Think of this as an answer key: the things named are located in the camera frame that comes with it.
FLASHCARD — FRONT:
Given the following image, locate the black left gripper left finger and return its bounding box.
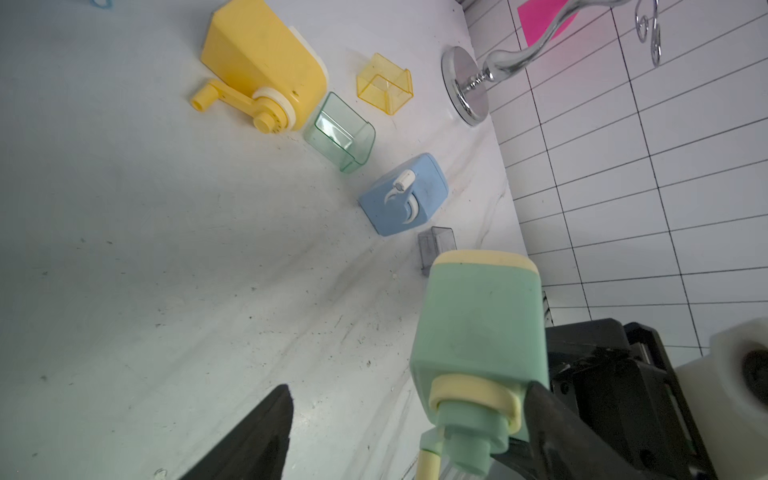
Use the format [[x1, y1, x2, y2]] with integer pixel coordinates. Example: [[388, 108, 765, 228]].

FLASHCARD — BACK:
[[183, 384, 294, 479]]

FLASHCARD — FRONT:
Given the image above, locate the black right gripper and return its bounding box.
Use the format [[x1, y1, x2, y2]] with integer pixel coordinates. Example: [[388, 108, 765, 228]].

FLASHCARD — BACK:
[[491, 317, 718, 480]]

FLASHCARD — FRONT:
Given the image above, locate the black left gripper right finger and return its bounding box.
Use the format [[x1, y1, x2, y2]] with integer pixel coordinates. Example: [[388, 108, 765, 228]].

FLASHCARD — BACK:
[[524, 381, 658, 479]]

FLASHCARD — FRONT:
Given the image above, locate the mint green pencil sharpener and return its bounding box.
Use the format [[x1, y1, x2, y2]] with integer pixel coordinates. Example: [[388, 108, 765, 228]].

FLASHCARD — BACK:
[[410, 250, 549, 479]]

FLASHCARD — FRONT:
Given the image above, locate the clear mint sharpener tray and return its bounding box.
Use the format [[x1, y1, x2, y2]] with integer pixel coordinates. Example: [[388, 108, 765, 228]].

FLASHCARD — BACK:
[[303, 92, 376, 174]]

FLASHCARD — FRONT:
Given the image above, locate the clear yellow sharpener tray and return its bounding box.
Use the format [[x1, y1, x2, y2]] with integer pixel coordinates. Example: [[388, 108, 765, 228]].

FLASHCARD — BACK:
[[356, 53, 414, 116]]

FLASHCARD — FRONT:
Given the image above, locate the yellow pencil sharpener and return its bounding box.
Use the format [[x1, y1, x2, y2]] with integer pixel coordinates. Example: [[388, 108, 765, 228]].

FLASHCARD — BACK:
[[190, 0, 329, 134]]

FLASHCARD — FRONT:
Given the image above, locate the clear grey sharpener tray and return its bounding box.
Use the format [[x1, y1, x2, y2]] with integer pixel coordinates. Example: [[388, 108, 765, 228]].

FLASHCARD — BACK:
[[417, 226, 457, 277]]

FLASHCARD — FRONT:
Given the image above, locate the chrome cup holder stand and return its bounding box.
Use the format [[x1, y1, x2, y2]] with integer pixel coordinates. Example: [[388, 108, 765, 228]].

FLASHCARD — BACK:
[[441, 1, 673, 128]]

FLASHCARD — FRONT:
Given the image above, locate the magenta plastic goblet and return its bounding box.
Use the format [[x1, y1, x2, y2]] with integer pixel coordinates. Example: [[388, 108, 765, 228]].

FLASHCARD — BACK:
[[517, 0, 577, 48]]

